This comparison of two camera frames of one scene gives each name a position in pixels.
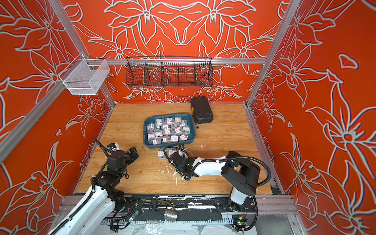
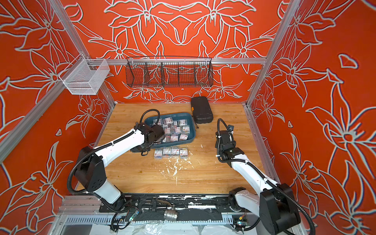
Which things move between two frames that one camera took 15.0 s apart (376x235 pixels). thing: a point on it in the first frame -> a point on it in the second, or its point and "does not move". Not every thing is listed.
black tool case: (201, 109) does not move
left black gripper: (133, 152) -> (137, 150)
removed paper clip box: (161, 154) -> (167, 152)
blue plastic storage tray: (168, 130) does not move
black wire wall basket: (165, 71) does not move
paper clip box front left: (174, 138) does not move
